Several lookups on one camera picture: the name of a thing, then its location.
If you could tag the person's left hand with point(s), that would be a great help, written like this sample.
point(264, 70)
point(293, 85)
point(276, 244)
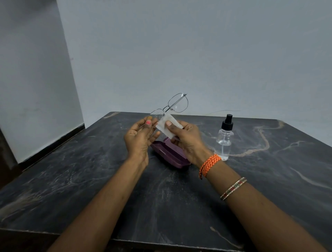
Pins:
point(137, 141)

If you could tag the person's right hand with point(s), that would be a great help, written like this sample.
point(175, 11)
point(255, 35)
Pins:
point(191, 145)

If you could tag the person's right thumb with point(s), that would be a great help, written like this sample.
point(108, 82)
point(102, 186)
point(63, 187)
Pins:
point(173, 128)

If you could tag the person's left thumb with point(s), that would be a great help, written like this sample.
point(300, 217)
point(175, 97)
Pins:
point(146, 123)

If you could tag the white cleaning cloth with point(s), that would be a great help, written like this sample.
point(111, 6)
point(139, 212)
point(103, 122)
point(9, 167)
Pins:
point(164, 124)

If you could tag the silver metal frame eyeglasses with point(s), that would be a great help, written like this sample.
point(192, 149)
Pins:
point(176, 102)

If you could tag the person's right forearm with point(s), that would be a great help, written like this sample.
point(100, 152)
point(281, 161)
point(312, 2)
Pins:
point(254, 210)

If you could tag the person's left forearm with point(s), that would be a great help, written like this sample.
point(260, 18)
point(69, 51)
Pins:
point(103, 207)

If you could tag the purple eyeglasses case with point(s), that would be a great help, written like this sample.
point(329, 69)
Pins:
point(168, 153)

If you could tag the orange thread wrist band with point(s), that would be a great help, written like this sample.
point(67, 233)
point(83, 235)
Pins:
point(208, 163)

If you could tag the clear spray bottle black nozzle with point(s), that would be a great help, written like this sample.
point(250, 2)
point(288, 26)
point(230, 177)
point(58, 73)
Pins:
point(225, 140)

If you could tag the red green beaded bangle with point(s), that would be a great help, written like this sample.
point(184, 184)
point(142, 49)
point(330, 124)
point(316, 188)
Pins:
point(233, 188)

